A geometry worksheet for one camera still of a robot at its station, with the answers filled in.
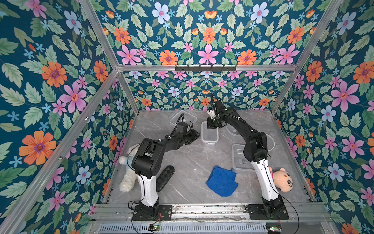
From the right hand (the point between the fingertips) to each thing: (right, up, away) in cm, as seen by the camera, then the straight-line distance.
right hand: (211, 123), depth 101 cm
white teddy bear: (-45, -29, -25) cm, 59 cm away
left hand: (-8, -7, -3) cm, 11 cm away
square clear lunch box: (+17, -26, -10) cm, 33 cm away
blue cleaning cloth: (+5, -34, -17) cm, 38 cm away
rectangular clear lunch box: (-1, -10, +4) cm, 10 cm away
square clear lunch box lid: (-18, +6, +15) cm, 24 cm away
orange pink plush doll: (+37, -31, -23) cm, 53 cm away
